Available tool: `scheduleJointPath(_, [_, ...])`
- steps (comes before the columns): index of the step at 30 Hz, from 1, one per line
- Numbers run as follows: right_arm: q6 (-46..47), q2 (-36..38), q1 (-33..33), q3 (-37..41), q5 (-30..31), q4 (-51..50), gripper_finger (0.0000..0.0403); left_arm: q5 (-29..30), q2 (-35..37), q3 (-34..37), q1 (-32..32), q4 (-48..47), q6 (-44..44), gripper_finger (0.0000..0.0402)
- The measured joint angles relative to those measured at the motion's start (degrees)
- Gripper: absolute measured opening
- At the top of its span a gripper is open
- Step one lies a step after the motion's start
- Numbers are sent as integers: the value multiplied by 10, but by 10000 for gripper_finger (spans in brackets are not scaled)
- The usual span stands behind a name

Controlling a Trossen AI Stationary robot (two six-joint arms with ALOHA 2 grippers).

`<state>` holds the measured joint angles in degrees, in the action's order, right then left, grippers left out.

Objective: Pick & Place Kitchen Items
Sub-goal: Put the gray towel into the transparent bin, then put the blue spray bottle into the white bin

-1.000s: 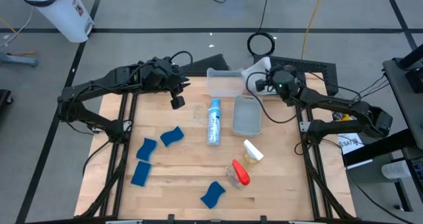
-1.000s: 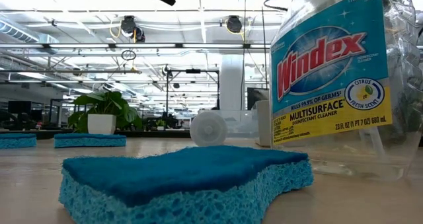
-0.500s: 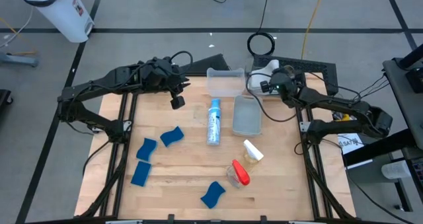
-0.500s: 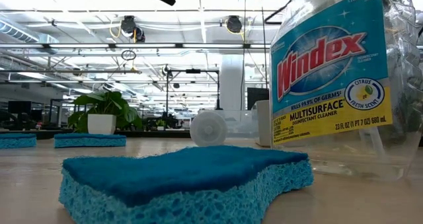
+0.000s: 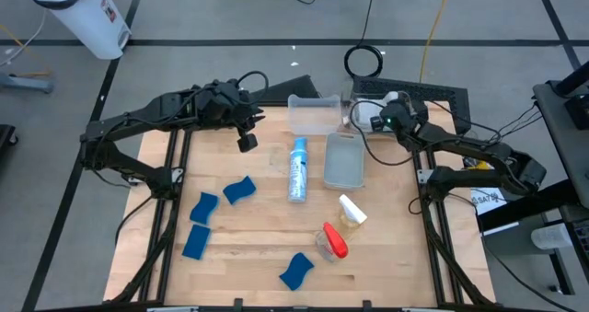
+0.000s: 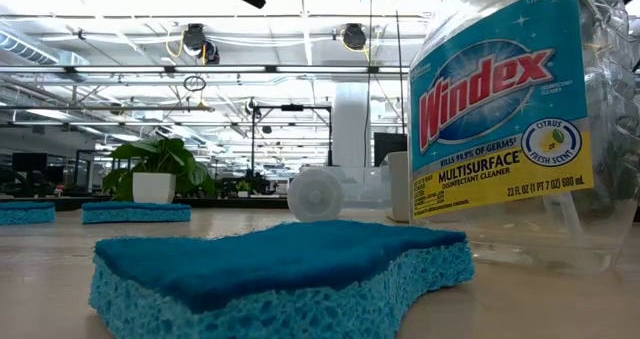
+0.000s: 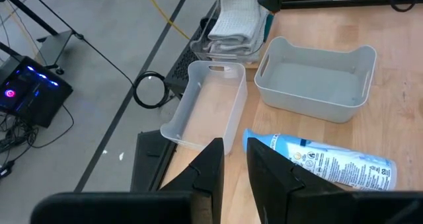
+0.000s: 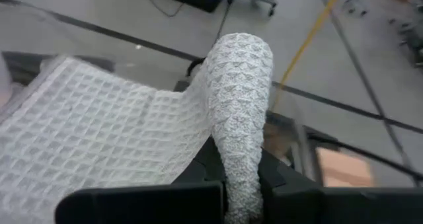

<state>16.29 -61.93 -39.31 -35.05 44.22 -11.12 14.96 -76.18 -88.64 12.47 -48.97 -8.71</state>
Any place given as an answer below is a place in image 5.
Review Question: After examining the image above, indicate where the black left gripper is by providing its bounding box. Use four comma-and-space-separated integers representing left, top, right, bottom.
200, 79, 267, 136

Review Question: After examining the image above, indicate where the blue kitchen sponge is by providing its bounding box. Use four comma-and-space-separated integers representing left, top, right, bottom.
181, 224, 212, 261
189, 191, 221, 226
278, 251, 316, 292
222, 175, 258, 206

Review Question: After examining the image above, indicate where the light blue air freshener bottle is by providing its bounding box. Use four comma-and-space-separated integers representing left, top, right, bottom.
287, 136, 309, 204

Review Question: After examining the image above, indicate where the clear spray bottle white trigger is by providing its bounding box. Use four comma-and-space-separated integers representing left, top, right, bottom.
338, 193, 368, 233

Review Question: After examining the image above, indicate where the Windex spray bottle red trigger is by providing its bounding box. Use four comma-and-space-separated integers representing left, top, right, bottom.
315, 221, 350, 263

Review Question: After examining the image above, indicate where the black perforated panel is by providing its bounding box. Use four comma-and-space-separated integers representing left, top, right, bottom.
351, 75, 472, 139

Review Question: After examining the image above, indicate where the black flat panel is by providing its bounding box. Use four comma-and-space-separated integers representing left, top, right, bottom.
248, 74, 321, 104

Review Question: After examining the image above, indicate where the large clear plastic bin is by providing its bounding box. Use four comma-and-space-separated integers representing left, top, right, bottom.
342, 89, 418, 136

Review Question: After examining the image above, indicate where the small clear plastic bin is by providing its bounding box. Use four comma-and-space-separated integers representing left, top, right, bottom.
286, 93, 344, 136

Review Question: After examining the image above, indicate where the grey plastic bin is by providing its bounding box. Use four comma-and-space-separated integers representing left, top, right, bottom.
322, 132, 366, 192

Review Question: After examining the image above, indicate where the white paper label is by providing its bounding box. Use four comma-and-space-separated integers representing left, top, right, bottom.
469, 187, 508, 217

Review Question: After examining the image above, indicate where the grey equipment cart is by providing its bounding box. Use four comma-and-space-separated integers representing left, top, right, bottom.
532, 61, 589, 212

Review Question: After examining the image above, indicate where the black box device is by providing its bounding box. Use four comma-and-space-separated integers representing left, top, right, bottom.
546, 61, 589, 132

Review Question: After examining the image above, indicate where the white trash bin black rim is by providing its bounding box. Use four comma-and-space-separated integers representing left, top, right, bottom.
29, 0, 133, 61

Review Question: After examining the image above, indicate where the white cylinder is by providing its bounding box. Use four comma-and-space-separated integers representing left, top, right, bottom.
530, 223, 572, 253

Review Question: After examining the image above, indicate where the grey stand base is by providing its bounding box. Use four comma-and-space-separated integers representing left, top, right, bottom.
0, 70, 55, 95

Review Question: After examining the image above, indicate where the black furniture piece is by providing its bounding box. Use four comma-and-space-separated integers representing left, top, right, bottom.
0, 123, 19, 166

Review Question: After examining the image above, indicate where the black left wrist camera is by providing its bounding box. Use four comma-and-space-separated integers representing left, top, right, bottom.
236, 132, 260, 155

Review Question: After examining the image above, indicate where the black metal table frame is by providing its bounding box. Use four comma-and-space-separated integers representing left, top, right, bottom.
103, 98, 498, 312

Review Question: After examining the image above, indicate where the black coiled cable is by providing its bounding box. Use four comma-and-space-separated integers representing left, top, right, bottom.
343, 0, 385, 79

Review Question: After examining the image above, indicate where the yellow cable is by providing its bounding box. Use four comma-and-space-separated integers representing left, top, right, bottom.
417, 0, 456, 84

